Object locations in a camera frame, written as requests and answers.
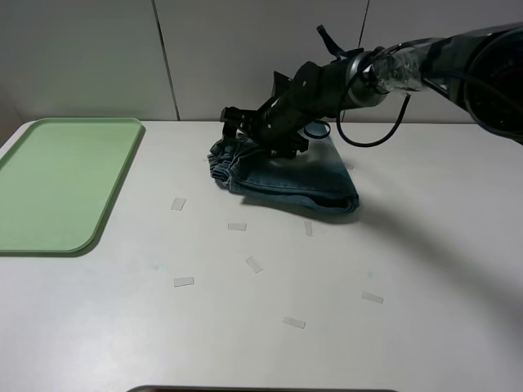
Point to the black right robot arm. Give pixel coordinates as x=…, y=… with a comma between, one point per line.
x=479, y=71

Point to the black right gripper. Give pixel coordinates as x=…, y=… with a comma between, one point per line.
x=275, y=126

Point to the children's blue denim shorts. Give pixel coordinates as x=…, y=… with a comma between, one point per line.
x=316, y=179

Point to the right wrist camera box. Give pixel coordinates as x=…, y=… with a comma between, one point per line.
x=282, y=85

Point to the light green plastic tray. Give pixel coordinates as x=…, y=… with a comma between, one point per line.
x=59, y=182

